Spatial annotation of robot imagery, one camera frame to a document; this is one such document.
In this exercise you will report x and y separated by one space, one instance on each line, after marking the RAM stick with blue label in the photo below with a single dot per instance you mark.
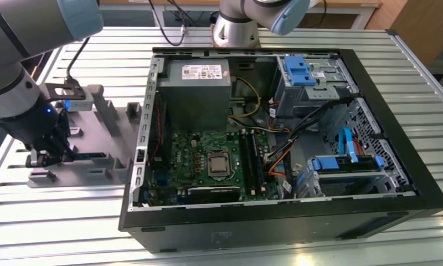
83 158

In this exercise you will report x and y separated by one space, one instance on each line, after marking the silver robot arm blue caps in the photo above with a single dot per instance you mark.
22 27

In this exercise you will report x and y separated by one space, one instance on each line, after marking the grey parts rack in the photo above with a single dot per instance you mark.
92 144

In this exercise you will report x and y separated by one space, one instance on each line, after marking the green motherboard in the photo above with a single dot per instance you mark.
187 147

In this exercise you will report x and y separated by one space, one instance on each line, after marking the grey power supply unit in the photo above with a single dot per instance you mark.
192 105

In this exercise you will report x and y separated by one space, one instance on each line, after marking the silver CPU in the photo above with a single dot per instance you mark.
217 164

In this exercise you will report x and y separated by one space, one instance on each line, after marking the black graphics card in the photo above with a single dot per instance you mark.
215 194

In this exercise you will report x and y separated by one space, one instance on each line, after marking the blue plastic drive latch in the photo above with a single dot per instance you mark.
298 74

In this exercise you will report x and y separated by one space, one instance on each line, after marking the black PC case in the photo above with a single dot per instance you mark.
281 221

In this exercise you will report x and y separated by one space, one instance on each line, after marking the silver drive cage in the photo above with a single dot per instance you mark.
317 94

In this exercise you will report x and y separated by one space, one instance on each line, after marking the blue disk carrier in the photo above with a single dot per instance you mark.
326 164

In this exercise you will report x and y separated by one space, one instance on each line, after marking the silver disk bay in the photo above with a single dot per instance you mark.
354 177

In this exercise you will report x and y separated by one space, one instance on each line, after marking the white framed wooden desk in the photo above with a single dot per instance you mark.
354 3

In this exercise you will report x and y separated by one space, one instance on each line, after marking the brown wooden cabinet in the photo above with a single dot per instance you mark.
421 25

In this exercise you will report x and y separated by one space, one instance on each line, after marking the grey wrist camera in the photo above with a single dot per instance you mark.
79 104

